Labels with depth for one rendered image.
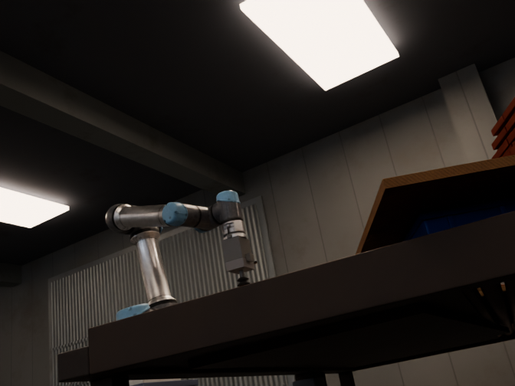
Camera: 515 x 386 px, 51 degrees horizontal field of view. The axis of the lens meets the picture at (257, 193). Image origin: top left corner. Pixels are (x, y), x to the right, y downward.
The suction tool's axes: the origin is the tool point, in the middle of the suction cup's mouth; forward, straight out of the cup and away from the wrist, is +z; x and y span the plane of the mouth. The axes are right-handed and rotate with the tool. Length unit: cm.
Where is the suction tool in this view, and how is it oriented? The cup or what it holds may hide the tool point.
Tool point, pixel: (244, 284)
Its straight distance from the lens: 173.7
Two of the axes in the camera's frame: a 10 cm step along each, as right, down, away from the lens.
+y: 4.0, 2.4, 8.9
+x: -9.0, 3.0, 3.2
